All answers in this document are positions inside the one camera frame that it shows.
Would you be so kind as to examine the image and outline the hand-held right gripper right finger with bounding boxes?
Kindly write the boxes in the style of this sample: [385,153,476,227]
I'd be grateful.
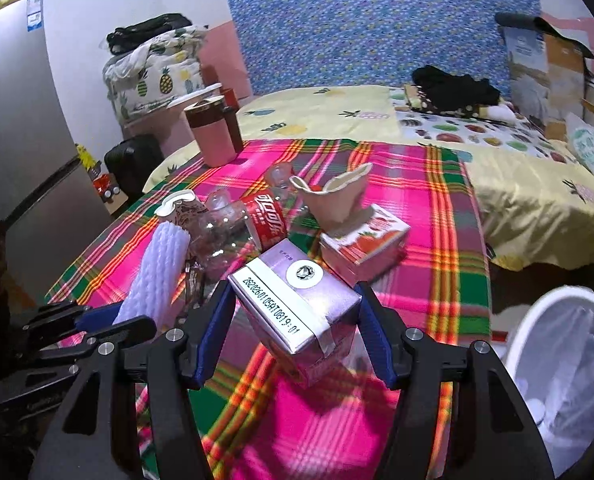
[354,281,558,480]

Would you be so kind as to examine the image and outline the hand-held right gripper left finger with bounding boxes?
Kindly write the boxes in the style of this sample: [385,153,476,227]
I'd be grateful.
[29,281,236,480]

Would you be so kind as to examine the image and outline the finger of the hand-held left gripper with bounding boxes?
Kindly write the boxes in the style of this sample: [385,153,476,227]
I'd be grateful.
[41,316,158,369]
[23,301,124,335]

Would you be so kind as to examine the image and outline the white foam net sleeve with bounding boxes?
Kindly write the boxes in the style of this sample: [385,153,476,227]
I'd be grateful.
[114,222,190,329]

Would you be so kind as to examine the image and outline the purple milk carton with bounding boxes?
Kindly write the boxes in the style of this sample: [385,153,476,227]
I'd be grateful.
[227,238,363,389]

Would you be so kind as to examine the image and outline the strawberry print carton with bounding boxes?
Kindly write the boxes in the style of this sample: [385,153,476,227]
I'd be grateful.
[319,203,412,284]

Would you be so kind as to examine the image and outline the brown cup with white lid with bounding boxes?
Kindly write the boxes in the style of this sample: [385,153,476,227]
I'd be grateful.
[156,190,208,242]

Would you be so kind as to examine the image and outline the clear bottle with red label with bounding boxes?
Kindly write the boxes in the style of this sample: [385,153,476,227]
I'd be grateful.
[191,162,324,282]

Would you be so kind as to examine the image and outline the crushed beige paper cup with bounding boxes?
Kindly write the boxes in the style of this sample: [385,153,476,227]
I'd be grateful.
[289,162,374,237]

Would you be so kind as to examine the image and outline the white trash bin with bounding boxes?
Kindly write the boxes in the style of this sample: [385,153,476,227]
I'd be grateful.
[506,285,594,480]

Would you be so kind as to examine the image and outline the pink plaid blanket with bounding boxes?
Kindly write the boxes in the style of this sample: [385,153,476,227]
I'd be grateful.
[44,137,492,480]

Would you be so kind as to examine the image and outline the red toy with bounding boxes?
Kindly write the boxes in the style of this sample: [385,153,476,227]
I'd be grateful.
[92,172,124,207]

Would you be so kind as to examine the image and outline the black suitcase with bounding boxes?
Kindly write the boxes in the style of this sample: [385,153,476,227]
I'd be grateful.
[104,133,166,197]

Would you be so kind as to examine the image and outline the silver refrigerator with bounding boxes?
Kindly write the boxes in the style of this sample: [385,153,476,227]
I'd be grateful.
[0,0,116,307]

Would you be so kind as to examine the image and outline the pink thermos cup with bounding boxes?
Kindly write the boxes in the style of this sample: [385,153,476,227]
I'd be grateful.
[184,95,238,167]

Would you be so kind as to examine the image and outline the yellow pineapple print bed sheet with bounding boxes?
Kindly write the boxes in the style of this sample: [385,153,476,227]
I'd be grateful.
[142,85,594,273]

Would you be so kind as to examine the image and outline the white bin liner bag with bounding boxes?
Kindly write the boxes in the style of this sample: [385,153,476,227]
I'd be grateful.
[519,302,594,480]

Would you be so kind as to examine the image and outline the dark brown bottle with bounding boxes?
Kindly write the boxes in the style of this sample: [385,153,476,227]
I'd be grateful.
[221,105,244,154]

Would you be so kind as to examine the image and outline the fruit print white cloth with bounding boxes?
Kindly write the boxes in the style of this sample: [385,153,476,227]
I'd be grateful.
[389,86,575,164]

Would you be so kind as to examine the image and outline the pineapple print quilt bundle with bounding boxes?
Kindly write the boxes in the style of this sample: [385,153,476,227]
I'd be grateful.
[102,25,211,122]

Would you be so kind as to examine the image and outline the black clothes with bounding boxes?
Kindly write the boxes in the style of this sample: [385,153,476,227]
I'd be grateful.
[411,64,501,112]

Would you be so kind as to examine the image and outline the white plastic bag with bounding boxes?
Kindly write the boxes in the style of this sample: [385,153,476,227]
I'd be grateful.
[563,112,594,190]

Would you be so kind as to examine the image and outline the black bag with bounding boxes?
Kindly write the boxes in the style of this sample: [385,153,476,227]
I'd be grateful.
[106,12,194,57]

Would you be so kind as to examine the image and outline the blue floral mattress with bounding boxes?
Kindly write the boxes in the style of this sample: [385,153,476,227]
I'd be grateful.
[225,0,542,98]

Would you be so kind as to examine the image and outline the open cardboard box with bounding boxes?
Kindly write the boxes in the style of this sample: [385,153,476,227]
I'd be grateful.
[495,11,594,137]

